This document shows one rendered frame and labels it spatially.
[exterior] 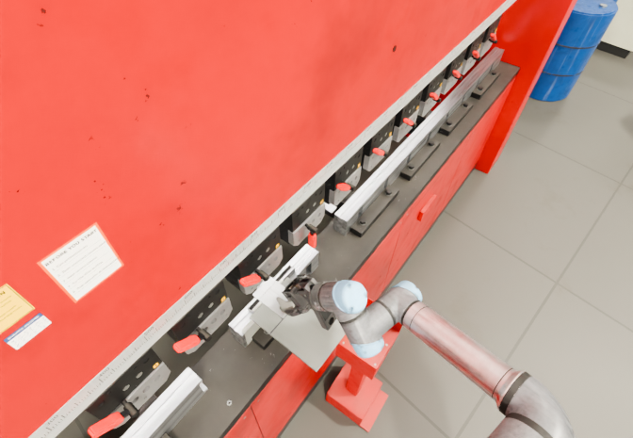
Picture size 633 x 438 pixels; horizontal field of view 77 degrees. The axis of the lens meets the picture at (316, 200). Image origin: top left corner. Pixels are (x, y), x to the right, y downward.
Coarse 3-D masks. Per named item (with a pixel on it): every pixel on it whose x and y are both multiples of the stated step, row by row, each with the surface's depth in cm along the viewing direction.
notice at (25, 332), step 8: (32, 320) 55; (40, 320) 56; (48, 320) 57; (24, 328) 54; (32, 328) 55; (40, 328) 56; (8, 336) 53; (16, 336) 54; (24, 336) 55; (32, 336) 56; (8, 344) 53; (16, 344) 54
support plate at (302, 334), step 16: (256, 320) 121; (272, 320) 121; (288, 320) 121; (304, 320) 122; (336, 320) 122; (272, 336) 119; (288, 336) 118; (304, 336) 118; (320, 336) 118; (336, 336) 118; (304, 352) 115; (320, 352) 115
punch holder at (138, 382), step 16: (144, 352) 81; (128, 368) 79; (144, 368) 83; (160, 368) 88; (112, 384) 77; (128, 384) 81; (144, 384) 86; (160, 384) 92; (96, 400) 75; (112, 400) 79; (128, 400) 84; (144, 400) 89; (96, 416) 78; (128, 416) 87
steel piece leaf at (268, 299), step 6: (276, 282) 130; (270, 288) 128; (276, 288) 128; (282, 288) 128; (264, 294) 127; (270, 294) 127; (276, 294) 127; (282, 294) 127; (264, 300) 125; (270, 300) 125; (276, 300) 125; (270, 306) 124; (276, 306) 124; (276, 312) 123; (282, 312) 123
